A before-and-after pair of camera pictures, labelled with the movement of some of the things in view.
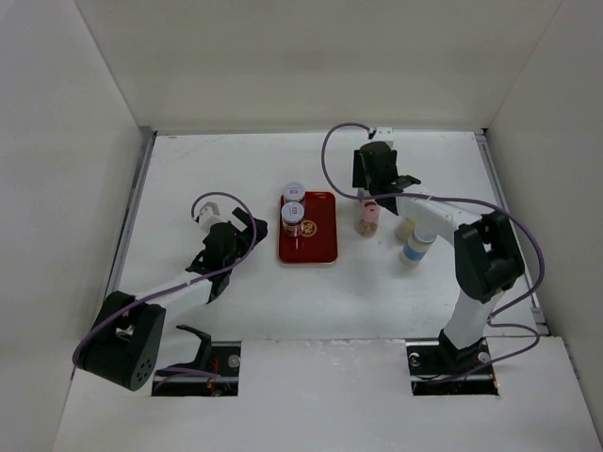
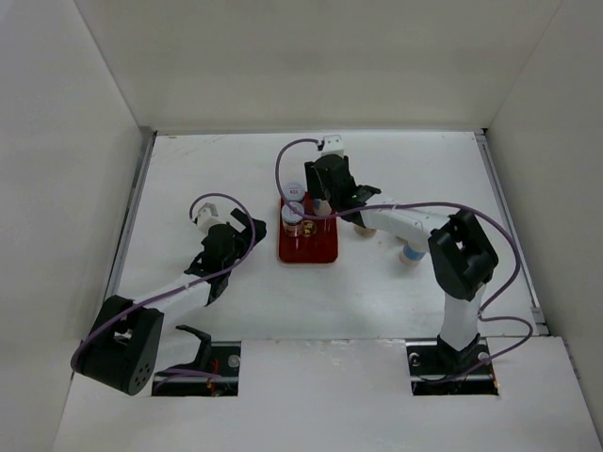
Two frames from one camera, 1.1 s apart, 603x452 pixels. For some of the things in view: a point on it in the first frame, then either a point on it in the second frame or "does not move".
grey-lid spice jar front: (294, 192) does not move
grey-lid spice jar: (292, 215) does not move
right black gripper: (359, 174) → (314, 183)
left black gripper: (244, 219) does not move
